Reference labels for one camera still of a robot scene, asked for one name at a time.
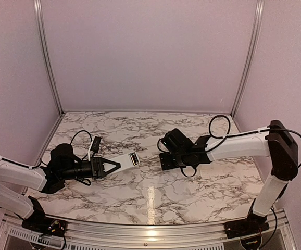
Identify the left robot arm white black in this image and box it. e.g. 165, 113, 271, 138
0, 143, 121, 232

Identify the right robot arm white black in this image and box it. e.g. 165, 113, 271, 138
158, 120, 301, 233

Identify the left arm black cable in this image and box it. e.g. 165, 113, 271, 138
69, 130, 93, 146

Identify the right aluminium frame post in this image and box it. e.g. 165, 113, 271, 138
230, 0, 265, 119

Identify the white remote control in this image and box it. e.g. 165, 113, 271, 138
111, 152, 140, 172

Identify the left aluminium frame post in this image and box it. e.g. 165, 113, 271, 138
34, 0, 65, 117

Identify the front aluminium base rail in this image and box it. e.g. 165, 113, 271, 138
0, 205, 299, 250

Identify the aluminium frame post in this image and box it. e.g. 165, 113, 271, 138
34, 0, 65, 117
230, 0, 265, 119

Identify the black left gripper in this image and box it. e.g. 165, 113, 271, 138
60, 156, 121, 180

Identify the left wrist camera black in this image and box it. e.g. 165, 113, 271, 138
87, 136, 102, 161

